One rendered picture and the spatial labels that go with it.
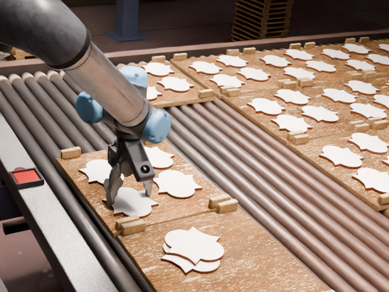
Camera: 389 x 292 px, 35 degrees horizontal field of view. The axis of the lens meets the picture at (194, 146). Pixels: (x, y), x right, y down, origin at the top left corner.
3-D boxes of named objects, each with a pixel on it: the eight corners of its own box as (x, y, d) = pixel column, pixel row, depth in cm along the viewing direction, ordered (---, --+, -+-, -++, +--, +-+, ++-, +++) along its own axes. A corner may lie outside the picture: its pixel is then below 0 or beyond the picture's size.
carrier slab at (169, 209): (113, 238, 150) (113, 233, 149) (55, 163, 181) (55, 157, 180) (232, 208, 167) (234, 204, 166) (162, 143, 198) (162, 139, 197)
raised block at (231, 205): (219, 214, 161) (220, 205, 160) (215, 211, 162) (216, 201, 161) (238, 210, 164) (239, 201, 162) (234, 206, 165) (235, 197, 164)
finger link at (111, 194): (102, 197, 163) (117, 167, 161) (111, 209, 159) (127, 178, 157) (92, 195, 161) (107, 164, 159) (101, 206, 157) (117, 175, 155)
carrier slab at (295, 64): (295, 89, 252) (297, 79, 251) (239, 57, 283) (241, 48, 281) (358, 80, 269) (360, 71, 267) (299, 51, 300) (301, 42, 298)
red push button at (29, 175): (18, 188, 167) (18, 183, 167) (12, 177, 172) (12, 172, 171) (40, 183, 170) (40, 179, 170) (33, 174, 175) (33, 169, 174)
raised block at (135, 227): (123, 237, 148) (123, 227, 147) (120, 233, 150) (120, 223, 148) (145, 232, 151) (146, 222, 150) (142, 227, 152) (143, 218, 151)
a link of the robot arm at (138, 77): (106, 69, 146) (131, 62, 152) (105, 112, 151) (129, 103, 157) (131, 78, 142) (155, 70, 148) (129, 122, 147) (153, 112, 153)
